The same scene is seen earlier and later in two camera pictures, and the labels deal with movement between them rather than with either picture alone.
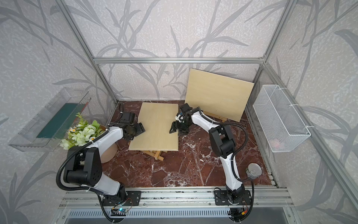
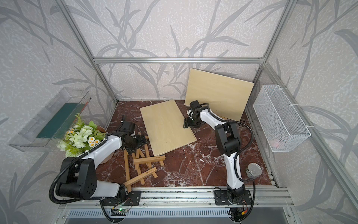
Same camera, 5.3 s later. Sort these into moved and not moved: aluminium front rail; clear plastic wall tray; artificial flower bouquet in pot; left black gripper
Moved: left black gripper
Not moved: clear plastic wall tray; artificial flower bouquet in pot; aluminium front rail
